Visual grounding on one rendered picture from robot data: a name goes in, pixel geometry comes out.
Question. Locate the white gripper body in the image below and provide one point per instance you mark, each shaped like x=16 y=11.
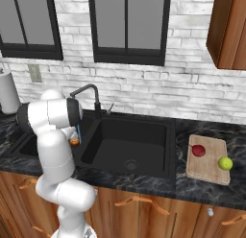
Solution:
x=68 y=132

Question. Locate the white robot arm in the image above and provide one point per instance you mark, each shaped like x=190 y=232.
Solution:
x=54 y=158

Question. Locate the black sink faucet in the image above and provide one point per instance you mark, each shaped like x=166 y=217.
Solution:
x=96 y=101

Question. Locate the grey faucet lever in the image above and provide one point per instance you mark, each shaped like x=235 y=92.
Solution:
x=110 y=108

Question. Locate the black double sink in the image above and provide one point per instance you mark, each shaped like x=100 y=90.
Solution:
x=128 y=142

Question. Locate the wooden cutting board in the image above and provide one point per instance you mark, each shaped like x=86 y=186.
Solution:
x=208 y=165

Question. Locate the white paper towel roll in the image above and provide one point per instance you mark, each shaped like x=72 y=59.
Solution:
x=8 y=93

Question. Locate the wooden cupboard door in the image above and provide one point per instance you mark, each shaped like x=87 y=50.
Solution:
x=125 y=219
x=16 y=209
x=160 y=224
x=224 y=229

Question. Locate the black framed window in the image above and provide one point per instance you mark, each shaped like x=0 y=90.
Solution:
x=29 y=24
x=128 y=27

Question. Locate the green round fruit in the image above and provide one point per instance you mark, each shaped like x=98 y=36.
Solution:
x=225 y=163

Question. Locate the white round knob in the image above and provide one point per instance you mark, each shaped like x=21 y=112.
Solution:
x=209 y=211

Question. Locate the grey wall outlet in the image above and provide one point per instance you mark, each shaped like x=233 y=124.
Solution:
x=34 y=73

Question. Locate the wooden wall cupboard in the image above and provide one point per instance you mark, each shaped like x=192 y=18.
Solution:
x=229 y=30

